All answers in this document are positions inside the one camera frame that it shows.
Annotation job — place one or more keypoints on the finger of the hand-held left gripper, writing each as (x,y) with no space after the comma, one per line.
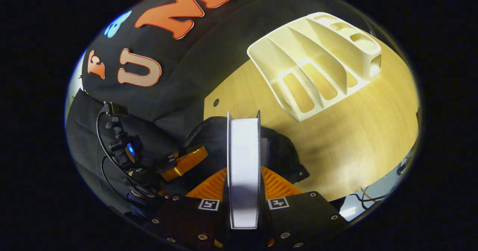
(186,161)

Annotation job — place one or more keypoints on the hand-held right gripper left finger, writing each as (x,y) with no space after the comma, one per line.
(186,221)

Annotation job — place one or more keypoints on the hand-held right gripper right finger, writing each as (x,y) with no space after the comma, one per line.
(302,221)

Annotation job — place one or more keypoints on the book with portrait cover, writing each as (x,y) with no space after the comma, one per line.
(243,161)

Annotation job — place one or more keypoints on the black schoolbag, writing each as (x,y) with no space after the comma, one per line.
(283,157)

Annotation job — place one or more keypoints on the white bookshelf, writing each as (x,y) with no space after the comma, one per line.
(298,49)

